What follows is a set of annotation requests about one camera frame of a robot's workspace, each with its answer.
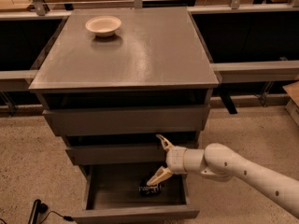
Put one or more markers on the blue pepsi can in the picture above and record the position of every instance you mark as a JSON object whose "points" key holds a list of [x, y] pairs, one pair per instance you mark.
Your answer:
{"points": [[146, 190]]}

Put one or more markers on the grey middle drawer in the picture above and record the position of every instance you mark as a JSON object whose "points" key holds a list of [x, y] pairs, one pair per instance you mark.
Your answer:
{"points": [[116, 154]]}

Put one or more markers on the grey metal railing frame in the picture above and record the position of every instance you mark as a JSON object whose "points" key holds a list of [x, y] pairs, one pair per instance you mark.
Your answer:
{"points": [[27, 37]]}

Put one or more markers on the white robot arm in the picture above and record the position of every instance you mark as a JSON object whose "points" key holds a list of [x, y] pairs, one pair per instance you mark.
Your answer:
{"points": [[219, 162]]}

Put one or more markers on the wooden box at right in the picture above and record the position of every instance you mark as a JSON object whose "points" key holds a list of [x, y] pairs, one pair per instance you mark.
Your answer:
{"points": [[293, 105]]}

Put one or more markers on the white paper bowl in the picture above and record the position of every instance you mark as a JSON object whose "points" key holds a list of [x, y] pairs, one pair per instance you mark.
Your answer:
{"points": [[103, 26]]}

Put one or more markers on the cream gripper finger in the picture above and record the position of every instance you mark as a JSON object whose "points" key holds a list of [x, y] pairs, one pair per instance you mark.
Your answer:
{"points": [[167, 145], [161, 175]]}

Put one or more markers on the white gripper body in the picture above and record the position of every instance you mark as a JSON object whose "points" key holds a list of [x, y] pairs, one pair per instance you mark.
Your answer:
{"points": [[176, 160]]}

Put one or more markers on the black power adapter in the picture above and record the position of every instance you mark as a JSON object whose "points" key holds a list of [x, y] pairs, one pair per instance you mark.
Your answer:
{"points": [[37, 209]]}

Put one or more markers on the grey top drawer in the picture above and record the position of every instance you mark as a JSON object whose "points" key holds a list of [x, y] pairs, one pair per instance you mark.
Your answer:
{"points": [[108, 121]]}

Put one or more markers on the grey open bottom drawer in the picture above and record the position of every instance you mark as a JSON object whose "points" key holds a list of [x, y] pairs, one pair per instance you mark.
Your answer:
{"points": [[112, 196]]}

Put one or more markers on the grey drawer cabinet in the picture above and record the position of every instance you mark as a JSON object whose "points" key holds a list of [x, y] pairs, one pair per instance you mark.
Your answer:
{"points": [[156, 51]]}

